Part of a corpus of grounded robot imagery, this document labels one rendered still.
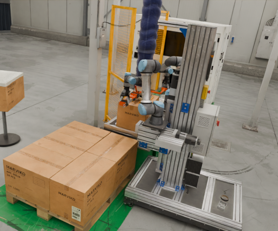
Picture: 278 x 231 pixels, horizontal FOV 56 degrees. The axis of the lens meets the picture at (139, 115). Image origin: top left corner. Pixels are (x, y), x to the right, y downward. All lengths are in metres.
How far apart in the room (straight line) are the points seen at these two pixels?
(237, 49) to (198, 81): 9.21
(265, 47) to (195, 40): 9.07
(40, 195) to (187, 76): 1.88
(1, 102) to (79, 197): 1.91
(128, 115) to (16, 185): 1.53
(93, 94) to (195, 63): 2.26
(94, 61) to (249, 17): 8.43
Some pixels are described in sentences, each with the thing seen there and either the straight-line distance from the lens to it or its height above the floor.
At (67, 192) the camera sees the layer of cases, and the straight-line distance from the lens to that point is 2.61.
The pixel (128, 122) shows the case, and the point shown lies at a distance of 3.46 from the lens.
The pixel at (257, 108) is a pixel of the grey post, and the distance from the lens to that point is 5.91.
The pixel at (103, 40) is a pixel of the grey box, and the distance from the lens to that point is 4.22.
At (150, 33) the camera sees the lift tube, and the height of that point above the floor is 1.84.
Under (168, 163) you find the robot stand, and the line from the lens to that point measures 3.04.
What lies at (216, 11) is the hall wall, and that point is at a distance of 11.78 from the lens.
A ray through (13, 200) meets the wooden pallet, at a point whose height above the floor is 0.05.
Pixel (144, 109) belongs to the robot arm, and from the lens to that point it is 2.52.
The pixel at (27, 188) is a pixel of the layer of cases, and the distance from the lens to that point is 2.97.
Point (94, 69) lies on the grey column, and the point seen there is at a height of 1.11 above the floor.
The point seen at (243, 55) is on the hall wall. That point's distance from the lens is 11.82.
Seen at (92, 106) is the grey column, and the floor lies 0.49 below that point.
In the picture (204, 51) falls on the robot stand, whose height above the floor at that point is 1.81.
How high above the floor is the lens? 2.14
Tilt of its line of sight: 23 degrees down
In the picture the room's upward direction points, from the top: 7 degrees clockwise
